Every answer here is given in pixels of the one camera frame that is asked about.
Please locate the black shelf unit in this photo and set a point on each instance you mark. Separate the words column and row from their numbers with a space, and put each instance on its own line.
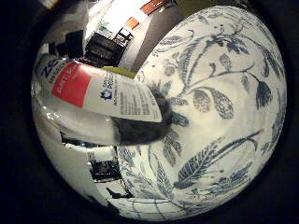
column 104, row 49

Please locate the clear spray bottle white label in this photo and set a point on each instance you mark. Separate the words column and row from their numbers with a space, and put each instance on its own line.
column 124, row 99

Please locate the white checked cloth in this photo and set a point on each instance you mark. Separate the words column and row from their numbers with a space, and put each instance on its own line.
column 146, row 209

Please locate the blue floral white tablecloth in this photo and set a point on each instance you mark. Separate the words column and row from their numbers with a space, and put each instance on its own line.
column 218, row 140

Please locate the dark wooden chair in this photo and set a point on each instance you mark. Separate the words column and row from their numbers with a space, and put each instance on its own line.
column 123, row 36

